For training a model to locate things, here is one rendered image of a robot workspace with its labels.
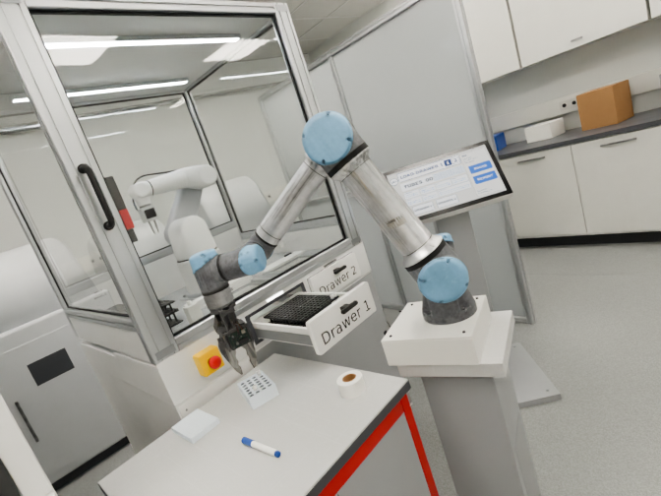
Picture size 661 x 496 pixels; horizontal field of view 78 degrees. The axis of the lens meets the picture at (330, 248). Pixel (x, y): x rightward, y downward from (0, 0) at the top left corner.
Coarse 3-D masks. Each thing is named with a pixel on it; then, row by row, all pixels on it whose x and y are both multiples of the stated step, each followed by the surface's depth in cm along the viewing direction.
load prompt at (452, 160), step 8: (440, 160) 193; (448, 160) 192; (456, 160) 191; (416, 168) 195; (424, 168) 193; (432, 168) 192; (440, 168) 191; (400, 176) 195; (408, 176) 194; (416, 176) 193
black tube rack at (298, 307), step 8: (296, 296) 154; (304, 296) 151; (312, 296) 148; (320, 296) 146; (328, 296) 144; (288, 304) 148; (296, 304) 146; (304, 304) 143; (312, 304) 140; (320, 304) 138; (272, 312) 147; (280, 312) 143; (288, 312) 140; (296, 312) 138; (304, 312) 136; (272, 320) 146; (280, 320) 145; (288, 320) 134; (296, 320) 131
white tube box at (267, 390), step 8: (256, 376) 125; (264, 376) 124; (240, 384) 124; (248, 384) 122; (256, 384) 121; (264, 384) 119; (272, 384) 117; (240, 392) 125; (248, 392) 118; (256, 392) 116; (264, 392) 115; (272, 392) 117; (248, 400) 115; (256, 400) 114; (264, 400) 115
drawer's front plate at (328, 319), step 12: (360, 288) 134; (336, 300) 128; (348, 300) 129; (360, 300) 133; (372, 300) 137; (324, 312) 122; (336, 312) 125; (348, 312) 129; (360, 312) 133; (372, 312) 137; (312, 324) 118; (324, 324) 121; (336, 324) 125; (312, 336) 118; (324, 336) 121; (336, 336) 125; (324, 348) 121
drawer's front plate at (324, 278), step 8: (352, 256) 179; (336, 264) 172; (344, 264) 175; (352, 264) 179; (320, 272) 166; (328, 272) 168; (344, 272) 175; (352, 272) 178; (360, 272) 182; (312, 280) 162; (320, 280) 165; (328, 280) 168; (336, 280) 171; (312, 288) 162; (336, 288) 171
